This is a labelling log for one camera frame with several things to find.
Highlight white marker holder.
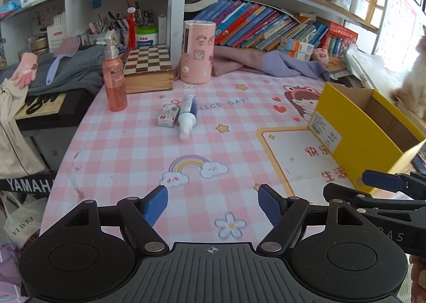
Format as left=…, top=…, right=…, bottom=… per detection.
left=321, top=0, right=370, bottom=21

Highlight purple and pink cloth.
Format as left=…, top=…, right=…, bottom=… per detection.
left=213, top=45, right=330, bottom=80

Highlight green-lidded white jar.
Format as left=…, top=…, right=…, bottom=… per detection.
left=135, top=26, right=158, bottom=48

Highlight pink checked tablecloth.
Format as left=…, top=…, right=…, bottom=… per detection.
left=39, top=71, right=426, bottom=247

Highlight pile of papers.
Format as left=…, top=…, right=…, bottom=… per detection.
left=341, top=44, right=405, bottom=90

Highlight pink stickered cylinder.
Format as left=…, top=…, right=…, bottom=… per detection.
left=180, top=20, right=217, bottom=84

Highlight purple hairbrush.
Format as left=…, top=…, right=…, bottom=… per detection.
left=46, top=37, right=80, bottom=85

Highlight pink wall poster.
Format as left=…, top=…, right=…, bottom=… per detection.
left=378, top=0, right=418, bottom=57

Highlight white tote bag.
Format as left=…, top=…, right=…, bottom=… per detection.
left=3, top=195, right=47, bottom=248

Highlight row of red thick books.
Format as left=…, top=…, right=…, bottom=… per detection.
left=321, top=21, right=359, bottom=57

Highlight grey cloth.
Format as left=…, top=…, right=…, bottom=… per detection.
left=23, top=45, right=129, bottom=97

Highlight white red-label carton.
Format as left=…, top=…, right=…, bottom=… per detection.
left=47, top=23, right=69, bottom=54

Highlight purple backpack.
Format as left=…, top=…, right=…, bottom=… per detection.
left=0, top=243, right=24, bottom=290

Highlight black keyboard case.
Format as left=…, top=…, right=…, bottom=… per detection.
left=0, top=171, right=57, bottom=195

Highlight pink pig plush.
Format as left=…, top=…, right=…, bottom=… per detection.
left=312, top=49, right=330, bottom=65

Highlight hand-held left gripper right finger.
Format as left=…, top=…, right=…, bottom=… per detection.
left=257, top=184, right=376, bottom=254

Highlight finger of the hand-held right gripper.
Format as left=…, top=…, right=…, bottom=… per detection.
left=323, top=183, right=426, bottom=214
left=362, top=170, right=426, bottom=199

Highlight blue tissue pack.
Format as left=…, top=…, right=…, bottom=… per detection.
left=0, top=1, right=22, bottom=14

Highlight dark blue white-capped bottle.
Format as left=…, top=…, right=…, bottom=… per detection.
left=178, top=95, right=199, bottom=141

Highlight red tassel ornament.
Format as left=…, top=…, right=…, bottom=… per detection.
left=127, top=6, right=138, bottom=50

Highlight pink spray bottle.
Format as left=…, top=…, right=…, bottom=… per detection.
left=101, top=30, right=128, bottom=112

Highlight black piano keyboard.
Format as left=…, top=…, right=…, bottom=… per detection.
left=15, top=88, right=97, bottom=130

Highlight small white staple box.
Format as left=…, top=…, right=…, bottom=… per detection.
left=157, top=105, right=181, bottom=128

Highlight white and orange cat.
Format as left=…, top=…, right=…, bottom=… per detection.
left=389, top=25, right=426, bottom=117

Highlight orange and white small box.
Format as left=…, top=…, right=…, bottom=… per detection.
left=280, top=37, right=315, bottom=53
left=278, top=48, right=313, bottom=61

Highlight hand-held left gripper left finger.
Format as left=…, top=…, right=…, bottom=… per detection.
left=50, top=185, right=170, bottom=255

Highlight yellow cardboard box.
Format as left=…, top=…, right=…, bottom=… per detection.
left=308, top=81, right=426, bottom=195

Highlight cream drawstring bag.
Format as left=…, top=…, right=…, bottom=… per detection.
left=0, top=80, right=45, bottom=179

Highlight pink knitted glove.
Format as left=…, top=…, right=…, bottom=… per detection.
left=11, top=52, right=38, bottom=90

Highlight cups of pens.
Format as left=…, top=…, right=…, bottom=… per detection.
left=88, top=6, right=157, bottom=45

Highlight wooden chessboard box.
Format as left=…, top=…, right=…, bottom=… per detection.
left=122, top=44, right=175, bottom=94

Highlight person's right hand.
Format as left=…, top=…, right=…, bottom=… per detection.
left=410, top=254, right=426, bottom=303

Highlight row of colourful books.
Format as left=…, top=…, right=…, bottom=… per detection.
left=213, top=0, right=330, bottom=52

